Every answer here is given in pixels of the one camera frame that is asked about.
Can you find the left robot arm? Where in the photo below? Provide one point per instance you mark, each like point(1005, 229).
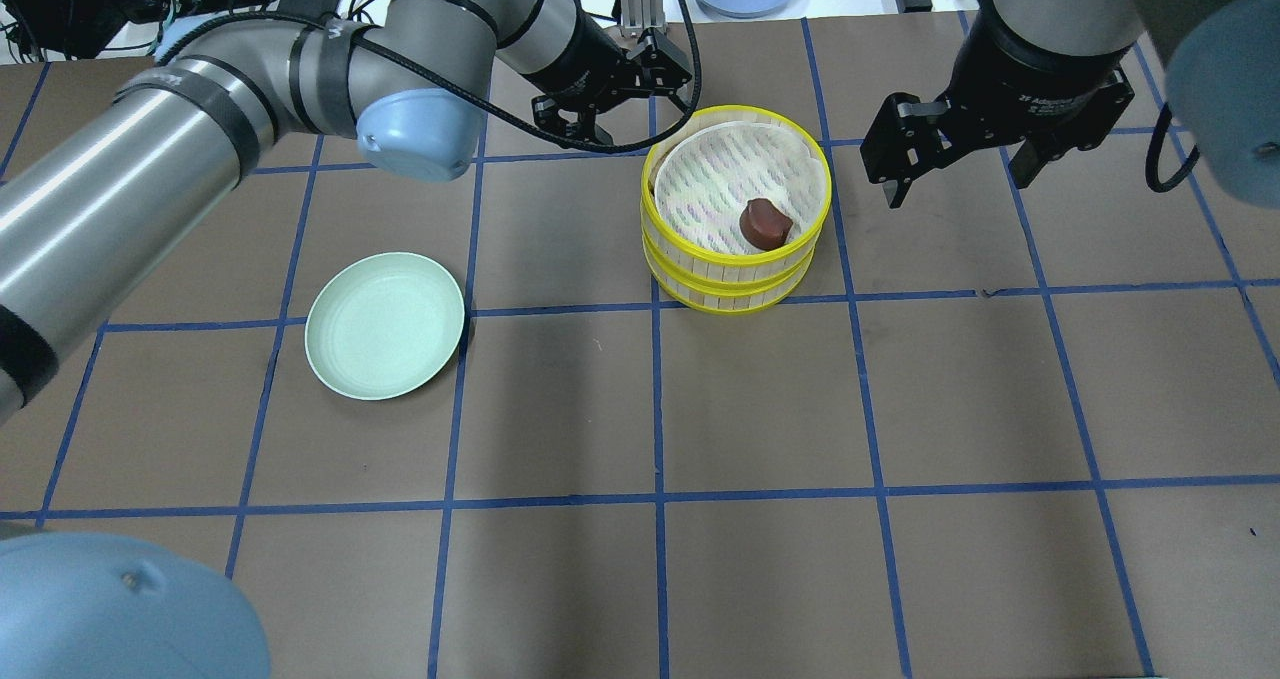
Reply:
point(86, 224)

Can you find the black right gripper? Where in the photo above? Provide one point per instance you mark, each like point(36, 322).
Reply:
point(1035, 84)

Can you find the dark red bun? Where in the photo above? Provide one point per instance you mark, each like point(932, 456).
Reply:
point(763, 226)

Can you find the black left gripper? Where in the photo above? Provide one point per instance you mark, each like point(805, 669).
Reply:
point(583, 64)

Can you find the light green plate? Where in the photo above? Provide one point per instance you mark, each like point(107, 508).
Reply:
point(384, 326)

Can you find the yellow bamboo steamer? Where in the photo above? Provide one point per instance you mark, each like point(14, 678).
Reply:
point(697, 184)
point(723, 297)

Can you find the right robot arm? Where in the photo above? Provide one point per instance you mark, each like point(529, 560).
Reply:
point(1220, 62)

